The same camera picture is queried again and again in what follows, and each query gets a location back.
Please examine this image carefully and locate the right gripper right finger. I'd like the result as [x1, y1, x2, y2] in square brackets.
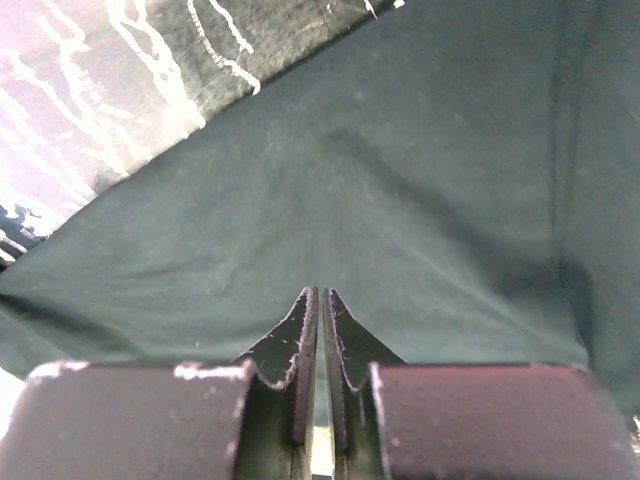
[323, 288, 406, 480]

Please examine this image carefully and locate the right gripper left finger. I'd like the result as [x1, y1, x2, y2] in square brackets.
[234, 287, 319, 480]

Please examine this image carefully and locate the black t shirt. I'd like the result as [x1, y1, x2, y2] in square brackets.
[1, 1, 639, 416]

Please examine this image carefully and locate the black marble pattern mat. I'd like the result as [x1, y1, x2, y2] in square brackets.
[1, 1, 391, 266]

